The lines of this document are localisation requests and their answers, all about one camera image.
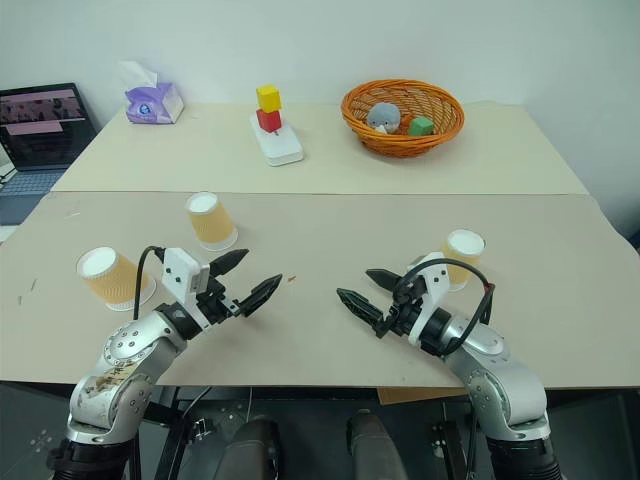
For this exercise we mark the white rectangular box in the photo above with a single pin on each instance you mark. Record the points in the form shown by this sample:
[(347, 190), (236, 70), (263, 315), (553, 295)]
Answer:
[(278, 144)]

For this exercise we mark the purple tissue box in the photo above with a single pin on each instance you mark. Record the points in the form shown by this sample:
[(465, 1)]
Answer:
[(150, 100)]

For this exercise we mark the dark rounded robot leg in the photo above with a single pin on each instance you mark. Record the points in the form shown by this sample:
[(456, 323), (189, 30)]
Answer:
[(247, 450), (375, 445)]

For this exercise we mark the orange wicker basket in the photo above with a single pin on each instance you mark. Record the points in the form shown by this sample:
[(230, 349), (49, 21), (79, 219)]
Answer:
[(435, 135)]

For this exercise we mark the yellow cube block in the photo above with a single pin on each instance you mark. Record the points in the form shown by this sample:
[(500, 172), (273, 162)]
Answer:
[(268, 98)]

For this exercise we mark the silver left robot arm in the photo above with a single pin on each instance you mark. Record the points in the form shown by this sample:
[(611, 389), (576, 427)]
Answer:
[(127, 350)]

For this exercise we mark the grey plush toy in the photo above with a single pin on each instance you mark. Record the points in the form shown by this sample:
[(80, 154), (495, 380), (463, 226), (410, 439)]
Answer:
[(383, 117)]

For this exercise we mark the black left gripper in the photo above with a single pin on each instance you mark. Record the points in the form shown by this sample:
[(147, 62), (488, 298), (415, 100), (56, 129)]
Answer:
[(218, 306)]

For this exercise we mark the red cube block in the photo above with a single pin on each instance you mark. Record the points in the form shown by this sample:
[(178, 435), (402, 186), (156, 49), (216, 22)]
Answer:
[(269, 120)]

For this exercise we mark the green cube block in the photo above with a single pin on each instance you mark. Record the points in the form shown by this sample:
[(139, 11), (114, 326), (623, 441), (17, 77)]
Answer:
[(420, 126)]

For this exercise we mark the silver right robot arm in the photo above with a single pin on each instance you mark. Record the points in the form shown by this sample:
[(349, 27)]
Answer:
[(492, 367)]

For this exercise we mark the brown ribbed paper cup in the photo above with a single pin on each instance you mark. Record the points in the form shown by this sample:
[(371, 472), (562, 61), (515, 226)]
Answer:
[(462, 260), (211, 221), (115, 282)]

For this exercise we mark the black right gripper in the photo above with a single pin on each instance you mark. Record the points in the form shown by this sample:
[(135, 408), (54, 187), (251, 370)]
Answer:
[(398, 316)]

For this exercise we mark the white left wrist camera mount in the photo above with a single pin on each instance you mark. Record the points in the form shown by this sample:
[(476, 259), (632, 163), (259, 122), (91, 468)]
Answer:
[(181, 275)]

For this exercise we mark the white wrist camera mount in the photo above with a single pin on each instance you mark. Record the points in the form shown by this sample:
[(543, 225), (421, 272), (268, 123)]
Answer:
[(181, 275), (429, 295)]

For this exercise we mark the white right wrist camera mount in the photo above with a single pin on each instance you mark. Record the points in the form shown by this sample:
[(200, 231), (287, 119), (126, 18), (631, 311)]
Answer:
[(429, 295)]

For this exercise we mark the open laptop computer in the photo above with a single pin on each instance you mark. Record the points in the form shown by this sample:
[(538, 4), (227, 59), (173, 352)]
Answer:
[(35, 145)]

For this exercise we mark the orange toy piece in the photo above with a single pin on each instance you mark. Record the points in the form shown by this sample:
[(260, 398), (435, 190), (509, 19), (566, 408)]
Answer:
[(406, 123)]

